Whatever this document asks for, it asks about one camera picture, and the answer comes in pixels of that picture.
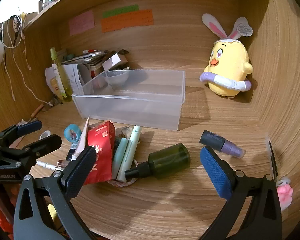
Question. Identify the white marker pen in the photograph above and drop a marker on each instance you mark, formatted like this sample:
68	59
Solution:
48	165

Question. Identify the green sticky note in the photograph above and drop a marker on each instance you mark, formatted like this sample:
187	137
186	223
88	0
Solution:
120	10

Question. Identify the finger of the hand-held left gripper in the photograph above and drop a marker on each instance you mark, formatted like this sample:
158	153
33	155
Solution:
30	126
47	142

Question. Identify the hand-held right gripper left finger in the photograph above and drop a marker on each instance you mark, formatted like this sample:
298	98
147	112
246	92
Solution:
82	170

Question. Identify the small makeup palette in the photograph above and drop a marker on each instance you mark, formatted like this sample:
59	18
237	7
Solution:
72	151

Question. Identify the blue tape roll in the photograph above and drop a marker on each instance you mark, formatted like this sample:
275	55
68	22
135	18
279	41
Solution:
71	133

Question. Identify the red paper packet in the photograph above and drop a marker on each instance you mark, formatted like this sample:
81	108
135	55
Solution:
103	150

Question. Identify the yellow chick plush toy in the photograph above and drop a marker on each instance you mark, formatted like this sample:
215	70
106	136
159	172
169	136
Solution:
227	70

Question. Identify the long mint green tube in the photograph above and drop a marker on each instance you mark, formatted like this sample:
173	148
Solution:
131	150

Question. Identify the dark green spray bottle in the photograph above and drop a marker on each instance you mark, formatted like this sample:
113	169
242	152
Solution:
167	160

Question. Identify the white printed receipt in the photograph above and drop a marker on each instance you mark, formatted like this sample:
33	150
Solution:
73	77

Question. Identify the small white cardboard box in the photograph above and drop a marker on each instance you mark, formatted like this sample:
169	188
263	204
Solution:
115	60

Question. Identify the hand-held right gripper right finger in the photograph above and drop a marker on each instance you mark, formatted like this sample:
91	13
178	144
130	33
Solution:
215	175

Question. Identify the pink sticky note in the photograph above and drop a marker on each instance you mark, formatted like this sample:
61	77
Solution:
81	22

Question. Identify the clear plastic storage bin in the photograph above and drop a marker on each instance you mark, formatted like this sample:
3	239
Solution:
130	105

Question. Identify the yellow-green tall bottle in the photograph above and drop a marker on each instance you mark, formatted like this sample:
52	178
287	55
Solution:
61	80

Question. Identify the stack of books and papers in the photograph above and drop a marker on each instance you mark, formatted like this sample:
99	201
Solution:
87	60

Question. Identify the orange sticky note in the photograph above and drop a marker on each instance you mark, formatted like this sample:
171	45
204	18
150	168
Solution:
127	21

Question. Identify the crumpled clear wrapper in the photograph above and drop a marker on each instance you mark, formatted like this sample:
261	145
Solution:
126	131

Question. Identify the short mint green tube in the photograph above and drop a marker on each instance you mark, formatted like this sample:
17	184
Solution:
120	155

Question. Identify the white flat packet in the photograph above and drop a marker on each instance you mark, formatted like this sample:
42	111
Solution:
83	137

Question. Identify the white tape roll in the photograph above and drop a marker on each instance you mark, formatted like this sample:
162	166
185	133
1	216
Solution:
45	135

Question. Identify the purple bottle with dark cap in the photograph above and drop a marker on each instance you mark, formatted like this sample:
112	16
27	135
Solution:
222	143

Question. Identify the red and white glue pen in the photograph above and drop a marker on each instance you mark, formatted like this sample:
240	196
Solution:
90	51

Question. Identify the glass bowl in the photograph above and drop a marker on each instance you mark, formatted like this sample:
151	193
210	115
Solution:
116	77

